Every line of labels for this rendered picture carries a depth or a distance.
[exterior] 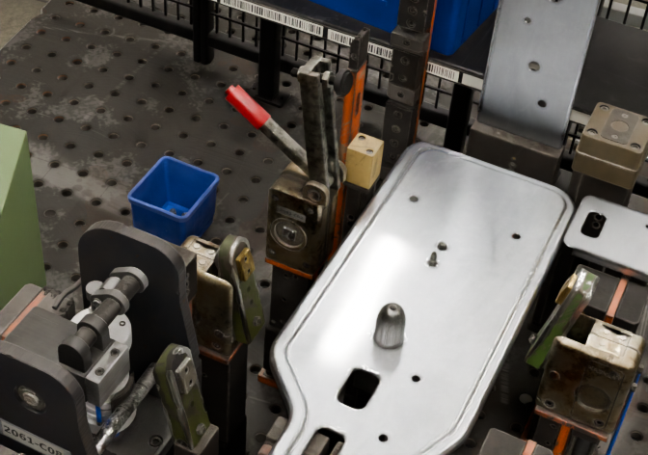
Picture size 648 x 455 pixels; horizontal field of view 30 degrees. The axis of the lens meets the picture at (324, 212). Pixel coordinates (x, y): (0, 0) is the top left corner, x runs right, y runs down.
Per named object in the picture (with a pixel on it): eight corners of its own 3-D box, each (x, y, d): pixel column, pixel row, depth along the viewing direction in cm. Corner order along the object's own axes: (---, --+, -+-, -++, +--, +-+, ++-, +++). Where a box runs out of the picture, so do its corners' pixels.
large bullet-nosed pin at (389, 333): (394, 362, 128) (401, 321, 124) (367, 351, 129) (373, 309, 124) (406, 342, 130) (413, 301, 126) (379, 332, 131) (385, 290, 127)
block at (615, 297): (587, 483, 153) (642, 337, 133) (504, 448, 156) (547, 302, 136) (607, 429, 159) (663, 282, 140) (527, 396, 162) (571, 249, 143)
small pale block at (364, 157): (347, 360, 165) (373, 157, 140) (324, 350, 166) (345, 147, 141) (358, 342, 167) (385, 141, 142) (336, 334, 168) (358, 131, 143)
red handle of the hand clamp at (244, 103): (327, 192, 134) (224, 93, 132) (316, 200, 136) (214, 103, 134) (343, 171, 137) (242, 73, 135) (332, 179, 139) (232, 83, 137)
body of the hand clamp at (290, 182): (303, 400, 159) (320, 206, 135) (256, 381, 161) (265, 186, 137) (322, 369, 163) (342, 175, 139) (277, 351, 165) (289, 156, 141)
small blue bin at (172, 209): (185, 264, 176) (184, 220, 169) (126, 241, 178) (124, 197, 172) (221, 220, 183) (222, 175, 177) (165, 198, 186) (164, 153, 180)
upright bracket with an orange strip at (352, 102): (328, 336, 167) (360, 40, 133) (319, 334, 168) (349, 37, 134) (337, 323, 169) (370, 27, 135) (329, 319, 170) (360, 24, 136)
